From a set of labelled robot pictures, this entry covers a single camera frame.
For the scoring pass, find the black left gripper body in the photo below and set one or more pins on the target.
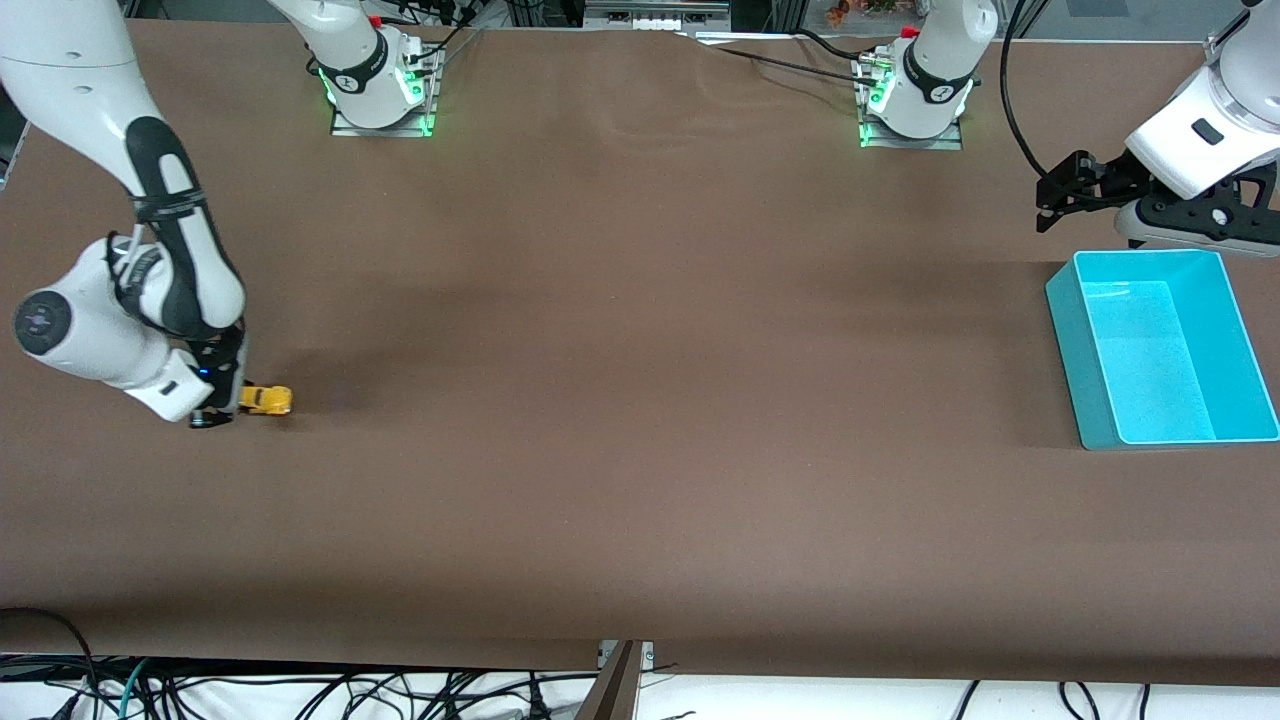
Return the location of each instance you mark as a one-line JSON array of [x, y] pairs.
[[1108, 182]]

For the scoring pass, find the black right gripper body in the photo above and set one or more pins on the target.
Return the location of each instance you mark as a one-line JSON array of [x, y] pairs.
[[226, 372]]

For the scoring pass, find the yellow beetle toy car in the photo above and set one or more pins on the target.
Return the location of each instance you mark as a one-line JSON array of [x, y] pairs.
[[268, 400]]

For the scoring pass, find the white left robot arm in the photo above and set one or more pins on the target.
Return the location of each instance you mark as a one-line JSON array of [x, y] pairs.
[[940, 60]]

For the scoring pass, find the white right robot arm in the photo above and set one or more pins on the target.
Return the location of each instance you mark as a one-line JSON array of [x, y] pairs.
[[70, 60]]

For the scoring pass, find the teal plastic bin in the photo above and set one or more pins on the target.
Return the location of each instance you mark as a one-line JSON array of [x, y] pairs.
[[1150, 370]]

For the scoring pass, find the brown table cover sheet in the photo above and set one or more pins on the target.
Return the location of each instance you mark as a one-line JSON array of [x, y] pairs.
[[640, 400]]

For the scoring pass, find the grey equipment rack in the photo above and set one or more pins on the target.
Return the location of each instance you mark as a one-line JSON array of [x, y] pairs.
[[655, 18]]

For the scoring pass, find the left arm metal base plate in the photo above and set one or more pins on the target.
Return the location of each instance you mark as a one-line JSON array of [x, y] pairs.
[[910, 143]]

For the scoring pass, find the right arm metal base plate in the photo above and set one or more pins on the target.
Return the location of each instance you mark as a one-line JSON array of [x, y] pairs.
[[385, 131]]

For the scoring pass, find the aluminium profile post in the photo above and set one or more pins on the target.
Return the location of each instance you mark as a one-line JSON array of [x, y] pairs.
[[612, 690]]

